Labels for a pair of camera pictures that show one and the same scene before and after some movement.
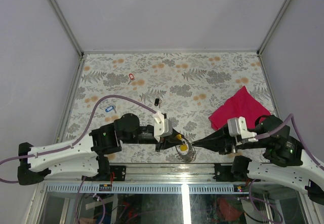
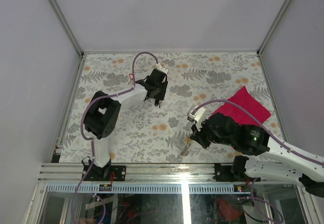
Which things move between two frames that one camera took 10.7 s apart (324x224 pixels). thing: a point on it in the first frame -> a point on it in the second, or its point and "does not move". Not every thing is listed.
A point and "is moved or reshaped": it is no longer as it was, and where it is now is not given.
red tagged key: (131, 77) does not move
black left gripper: (164, 143) -> (160, 96)
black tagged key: (158, 102) does not move
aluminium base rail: (153, 173) does not move
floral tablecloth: (192, 86) does not move
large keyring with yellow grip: (185, 151) is moved or reshaped
